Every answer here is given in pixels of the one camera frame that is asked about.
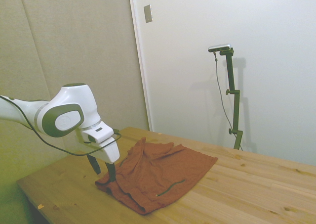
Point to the dark green camera stand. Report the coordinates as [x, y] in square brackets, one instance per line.
[235, 110]

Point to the grey wall plate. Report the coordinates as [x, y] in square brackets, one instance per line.
[148, 13]

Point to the small tan tape scrap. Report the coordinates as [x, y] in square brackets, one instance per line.
[40, 206]

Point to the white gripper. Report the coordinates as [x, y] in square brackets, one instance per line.
[109, 154]

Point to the white door frame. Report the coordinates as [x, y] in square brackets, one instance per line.
[140, 60]

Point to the silver camera on stand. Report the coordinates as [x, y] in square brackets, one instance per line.
[219, 47]

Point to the rust red shorts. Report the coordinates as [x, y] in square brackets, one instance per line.
[160, 167]

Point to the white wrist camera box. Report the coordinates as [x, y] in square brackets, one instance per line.
[101, 133]

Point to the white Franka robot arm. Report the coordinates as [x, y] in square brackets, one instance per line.
[74, 98]

